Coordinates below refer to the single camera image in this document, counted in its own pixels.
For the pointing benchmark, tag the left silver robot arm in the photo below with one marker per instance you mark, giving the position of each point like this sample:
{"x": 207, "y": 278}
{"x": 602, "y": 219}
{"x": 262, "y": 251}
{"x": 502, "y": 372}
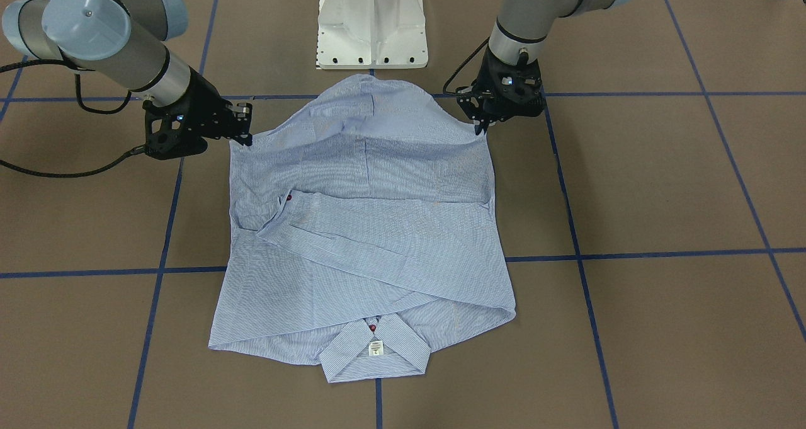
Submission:
{"x": 527, "y": 24}

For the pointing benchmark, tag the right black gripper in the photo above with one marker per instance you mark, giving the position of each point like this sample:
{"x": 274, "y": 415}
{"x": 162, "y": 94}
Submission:
{"x": 206, "y": 100}

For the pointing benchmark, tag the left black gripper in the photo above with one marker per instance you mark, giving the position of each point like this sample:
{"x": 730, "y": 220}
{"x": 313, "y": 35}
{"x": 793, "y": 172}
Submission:
{"x": 480, "y": 104}

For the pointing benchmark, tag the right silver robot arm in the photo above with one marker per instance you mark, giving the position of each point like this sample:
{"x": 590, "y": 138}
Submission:
{"x": 124, "y": 40}

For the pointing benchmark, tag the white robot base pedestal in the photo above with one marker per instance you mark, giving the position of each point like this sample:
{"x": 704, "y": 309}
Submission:
{"x": 371, "y": 34}

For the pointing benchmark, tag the light blue striped shirt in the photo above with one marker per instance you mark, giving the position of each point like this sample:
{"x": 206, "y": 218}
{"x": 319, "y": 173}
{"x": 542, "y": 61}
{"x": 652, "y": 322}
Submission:
{"x": 363, "y": 236}

